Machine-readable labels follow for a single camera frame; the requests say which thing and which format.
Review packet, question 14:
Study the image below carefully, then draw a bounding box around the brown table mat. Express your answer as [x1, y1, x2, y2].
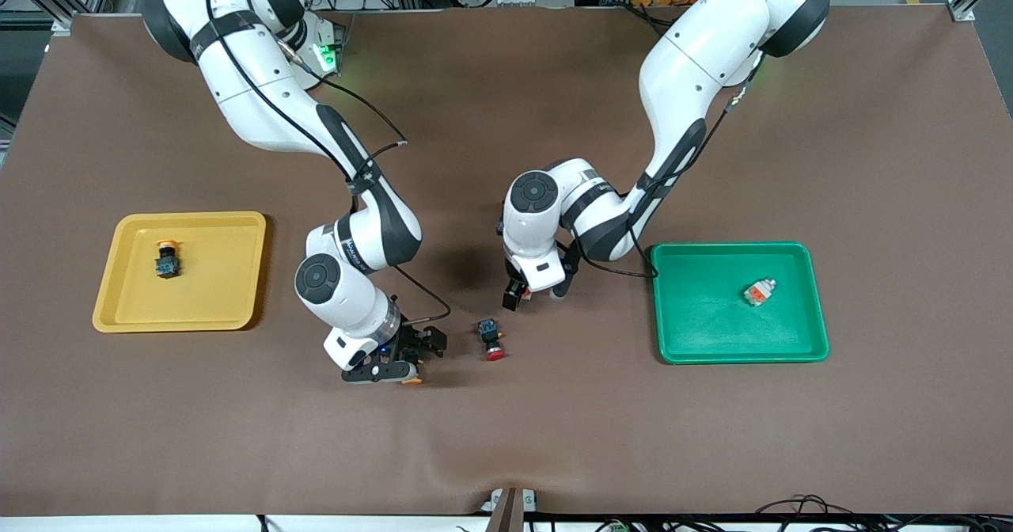
[0, 6, 1013, 517]

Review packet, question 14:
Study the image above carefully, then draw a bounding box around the yellow plastic tray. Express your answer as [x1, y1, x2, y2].
[92, 211, 267, 333]

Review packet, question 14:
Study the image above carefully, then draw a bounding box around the green plastic tray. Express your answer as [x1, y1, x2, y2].
[650, 241, 830, 365]

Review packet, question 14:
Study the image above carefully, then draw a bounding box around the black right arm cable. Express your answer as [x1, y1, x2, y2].
[206, 0, 452, 327]

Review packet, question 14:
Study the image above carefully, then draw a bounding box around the metal bracket post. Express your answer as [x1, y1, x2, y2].
[479, 487, 539, 532]

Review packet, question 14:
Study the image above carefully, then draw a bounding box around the black cable bundle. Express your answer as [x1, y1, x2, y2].
[752, 494, 1013, 532]

